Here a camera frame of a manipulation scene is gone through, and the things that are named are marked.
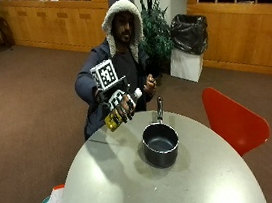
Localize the the person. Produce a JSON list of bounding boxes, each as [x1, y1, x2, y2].
[[62, 0, 164, 142]]

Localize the wooden cabinet wall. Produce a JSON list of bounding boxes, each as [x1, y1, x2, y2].
[[0, 0, 116, 64]]

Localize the red chair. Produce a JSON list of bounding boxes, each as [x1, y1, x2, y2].
[[200, 80, 272, 162]]

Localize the white marker cube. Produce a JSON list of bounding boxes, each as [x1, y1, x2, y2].
[[88, 58, 122, 93]]

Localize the potted green plant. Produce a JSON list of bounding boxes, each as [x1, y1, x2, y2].
[[136, 0, 179, 78]]

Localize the white bin with black bag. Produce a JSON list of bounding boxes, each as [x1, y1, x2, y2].
[[162, 10, 216, 87]]

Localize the dark saucepan with handle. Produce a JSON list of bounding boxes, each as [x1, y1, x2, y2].
[[137, 95, 183, 172]]

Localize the yellow liquid bottle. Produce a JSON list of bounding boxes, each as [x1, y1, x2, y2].
[[100, 87, 148, 134]]

